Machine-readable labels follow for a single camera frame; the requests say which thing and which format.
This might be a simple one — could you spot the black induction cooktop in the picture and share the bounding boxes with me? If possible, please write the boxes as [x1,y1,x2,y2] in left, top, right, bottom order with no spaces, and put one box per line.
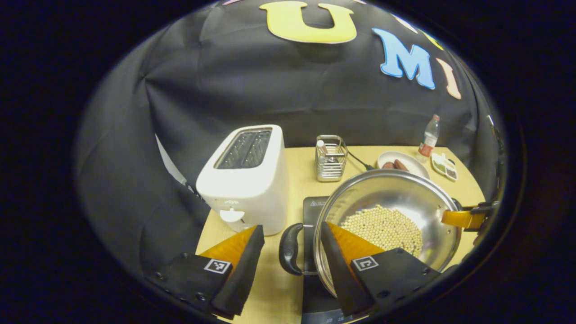
[301,196,360,324]

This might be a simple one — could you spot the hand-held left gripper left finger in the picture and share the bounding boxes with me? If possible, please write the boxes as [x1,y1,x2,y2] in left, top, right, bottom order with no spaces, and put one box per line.
[146,225,265,320]

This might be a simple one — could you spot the pile of yellow soybeans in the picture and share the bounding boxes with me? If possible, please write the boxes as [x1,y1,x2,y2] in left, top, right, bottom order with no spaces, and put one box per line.
[340,205,423,258]

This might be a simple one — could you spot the clear plastic water bottle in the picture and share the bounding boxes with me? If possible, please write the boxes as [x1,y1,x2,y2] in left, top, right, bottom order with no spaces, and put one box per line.
[418,114,441,158]

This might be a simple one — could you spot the stainless steel pot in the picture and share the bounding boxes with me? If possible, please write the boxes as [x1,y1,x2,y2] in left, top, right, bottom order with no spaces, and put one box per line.
[279,169,463,298]

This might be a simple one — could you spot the black power cable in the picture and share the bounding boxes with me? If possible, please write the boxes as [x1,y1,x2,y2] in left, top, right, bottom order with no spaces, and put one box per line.
[347,151,375,171]

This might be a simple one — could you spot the white toaster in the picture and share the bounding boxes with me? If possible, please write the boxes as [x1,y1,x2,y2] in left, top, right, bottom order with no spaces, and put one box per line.
[196,125,289,236]

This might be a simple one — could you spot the wire utensil basket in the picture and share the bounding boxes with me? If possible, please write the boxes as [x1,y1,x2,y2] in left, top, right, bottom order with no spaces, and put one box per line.
[315,135,348,182]

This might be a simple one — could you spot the white divided bean tray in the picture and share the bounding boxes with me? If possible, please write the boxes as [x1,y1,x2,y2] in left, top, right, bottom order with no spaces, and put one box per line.
[431,152,459,181]

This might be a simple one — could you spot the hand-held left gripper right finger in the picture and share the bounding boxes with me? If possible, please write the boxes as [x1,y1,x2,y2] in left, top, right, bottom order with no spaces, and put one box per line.
[320,221,441,316]

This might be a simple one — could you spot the white round plate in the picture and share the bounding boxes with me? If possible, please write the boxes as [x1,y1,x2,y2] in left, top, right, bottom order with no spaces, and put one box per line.
[377,151,430,180]

